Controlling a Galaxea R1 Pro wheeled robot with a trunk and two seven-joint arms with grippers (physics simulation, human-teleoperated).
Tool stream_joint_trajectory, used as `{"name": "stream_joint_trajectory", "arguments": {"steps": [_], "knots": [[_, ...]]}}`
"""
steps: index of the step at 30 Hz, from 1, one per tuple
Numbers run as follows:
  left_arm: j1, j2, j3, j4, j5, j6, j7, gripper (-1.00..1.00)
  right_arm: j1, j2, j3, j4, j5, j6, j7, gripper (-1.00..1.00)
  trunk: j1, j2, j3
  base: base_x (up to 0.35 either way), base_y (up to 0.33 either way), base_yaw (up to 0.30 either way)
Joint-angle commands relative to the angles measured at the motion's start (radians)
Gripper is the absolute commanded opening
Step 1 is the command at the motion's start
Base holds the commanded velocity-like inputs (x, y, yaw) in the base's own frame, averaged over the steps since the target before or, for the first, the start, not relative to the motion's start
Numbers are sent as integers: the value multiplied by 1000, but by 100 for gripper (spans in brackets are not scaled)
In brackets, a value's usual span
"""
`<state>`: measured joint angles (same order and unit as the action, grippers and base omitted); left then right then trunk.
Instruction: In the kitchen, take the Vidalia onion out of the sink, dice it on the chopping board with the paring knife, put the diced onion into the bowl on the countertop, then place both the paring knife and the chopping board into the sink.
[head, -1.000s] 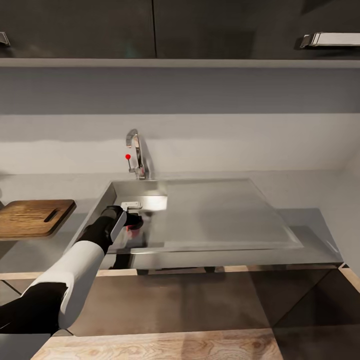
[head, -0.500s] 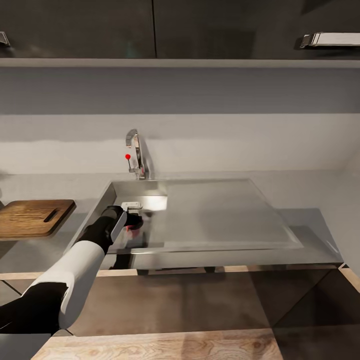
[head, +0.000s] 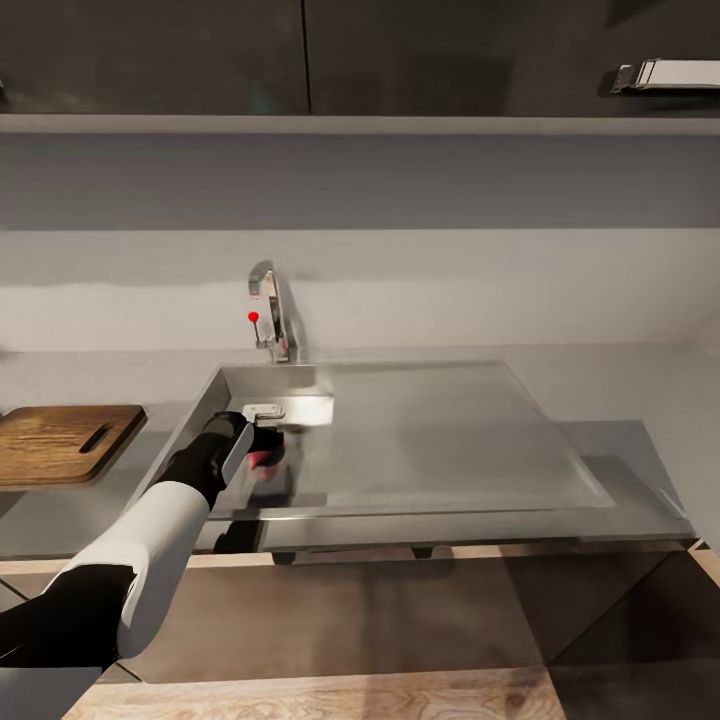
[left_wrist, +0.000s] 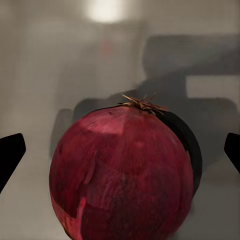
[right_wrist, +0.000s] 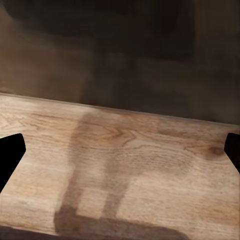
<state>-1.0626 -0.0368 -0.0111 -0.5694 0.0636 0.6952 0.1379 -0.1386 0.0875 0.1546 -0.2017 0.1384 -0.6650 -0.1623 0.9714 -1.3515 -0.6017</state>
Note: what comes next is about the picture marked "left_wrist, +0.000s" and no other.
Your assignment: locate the vidalia onion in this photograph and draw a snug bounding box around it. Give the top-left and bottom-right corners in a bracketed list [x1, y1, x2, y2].
[49, 94, 194, 240]

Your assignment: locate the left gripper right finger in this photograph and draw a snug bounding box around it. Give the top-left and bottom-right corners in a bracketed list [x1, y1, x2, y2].
[224, 133, 240, 173]

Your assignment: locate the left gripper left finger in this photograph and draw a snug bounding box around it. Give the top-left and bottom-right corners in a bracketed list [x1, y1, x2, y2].
[0, 133, 26, 193]

